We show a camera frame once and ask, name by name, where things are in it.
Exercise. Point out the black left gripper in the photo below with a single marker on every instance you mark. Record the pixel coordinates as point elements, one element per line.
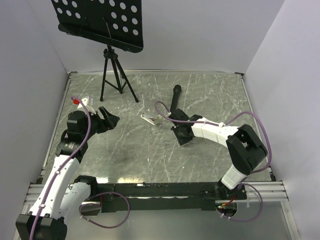
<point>108,123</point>

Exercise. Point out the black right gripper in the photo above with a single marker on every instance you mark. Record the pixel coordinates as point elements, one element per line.
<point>181,141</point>

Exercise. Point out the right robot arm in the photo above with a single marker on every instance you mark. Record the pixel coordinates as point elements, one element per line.
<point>245,148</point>

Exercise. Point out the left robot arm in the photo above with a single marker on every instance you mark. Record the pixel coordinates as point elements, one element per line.
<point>49,216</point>

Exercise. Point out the black microphone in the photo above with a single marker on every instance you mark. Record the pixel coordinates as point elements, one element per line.
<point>175,98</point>

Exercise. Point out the black perforated music stand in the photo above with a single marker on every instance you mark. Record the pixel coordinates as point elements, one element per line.
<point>115,23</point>

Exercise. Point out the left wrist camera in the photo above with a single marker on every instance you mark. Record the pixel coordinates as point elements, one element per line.
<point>88,102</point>

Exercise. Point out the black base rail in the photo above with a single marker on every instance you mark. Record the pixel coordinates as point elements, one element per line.
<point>162,196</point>

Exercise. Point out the aluminium frame rail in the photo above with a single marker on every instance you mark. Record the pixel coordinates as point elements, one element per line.
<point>271,191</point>

